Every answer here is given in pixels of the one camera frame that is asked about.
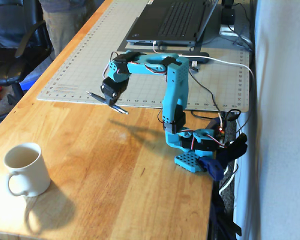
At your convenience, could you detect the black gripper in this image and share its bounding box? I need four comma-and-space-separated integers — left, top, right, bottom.
100, 76, 130, 106

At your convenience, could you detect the standing person body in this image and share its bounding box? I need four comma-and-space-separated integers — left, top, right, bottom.
38, 0, 96, 60

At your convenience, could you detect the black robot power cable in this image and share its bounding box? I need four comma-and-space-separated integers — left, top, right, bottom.
188, 65, 242, 121

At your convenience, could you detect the blue table clamp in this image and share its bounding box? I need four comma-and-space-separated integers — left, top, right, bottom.
198, 117, 248, 182

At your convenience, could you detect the dark grey laptop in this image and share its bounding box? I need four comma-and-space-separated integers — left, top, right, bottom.
126, 0, 220, 47

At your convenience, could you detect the white usb cable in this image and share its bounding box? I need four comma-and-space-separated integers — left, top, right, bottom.
152, 41, 256, 198

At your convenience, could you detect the grey gridded cutting mat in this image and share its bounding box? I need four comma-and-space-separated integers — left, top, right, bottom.
36, 0, 251, 113

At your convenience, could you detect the black office chair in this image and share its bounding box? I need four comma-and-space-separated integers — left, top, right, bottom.
0, 0, 53, 126

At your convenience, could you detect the black usb hub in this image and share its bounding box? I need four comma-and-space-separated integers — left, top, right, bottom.
181, 51, 210, 65

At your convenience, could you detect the black device on white base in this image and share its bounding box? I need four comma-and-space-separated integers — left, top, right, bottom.
219, 0, 241, 36

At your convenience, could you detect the white ceramic mug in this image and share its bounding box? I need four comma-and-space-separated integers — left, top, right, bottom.
3, 142, 52, 198

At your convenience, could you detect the blue pen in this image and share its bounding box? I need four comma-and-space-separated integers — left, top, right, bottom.
86, 91, 129, 115

